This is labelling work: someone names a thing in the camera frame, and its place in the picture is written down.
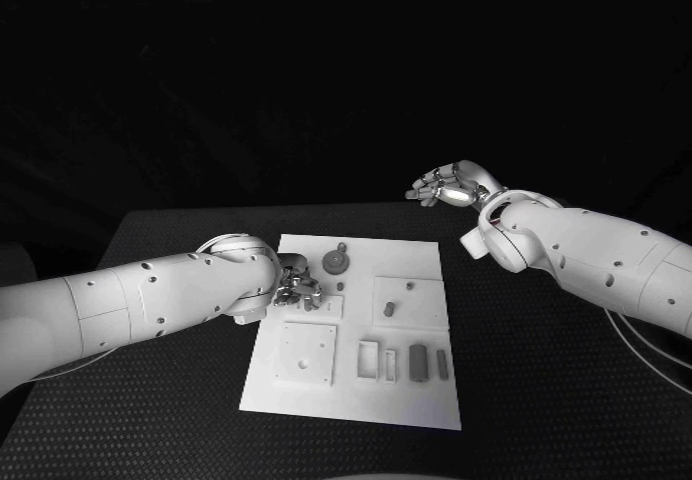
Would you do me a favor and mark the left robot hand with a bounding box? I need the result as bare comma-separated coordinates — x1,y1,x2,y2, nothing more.
272,252,324,313

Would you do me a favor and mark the thick grey cylinder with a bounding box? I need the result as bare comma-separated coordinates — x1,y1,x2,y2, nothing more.
408,343,429,383

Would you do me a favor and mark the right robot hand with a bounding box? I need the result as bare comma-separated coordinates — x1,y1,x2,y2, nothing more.
403,159,510,213

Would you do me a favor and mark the white cable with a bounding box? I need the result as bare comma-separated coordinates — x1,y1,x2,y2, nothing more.
194,232,251,255
617,312,692,372
23,346,121,384
602,309,692,396

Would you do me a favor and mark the white task board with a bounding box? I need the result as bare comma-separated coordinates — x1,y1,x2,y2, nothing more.
238,234,462,431

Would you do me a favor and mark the grey gear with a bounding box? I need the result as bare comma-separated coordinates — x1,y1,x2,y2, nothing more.
321,250,350,276

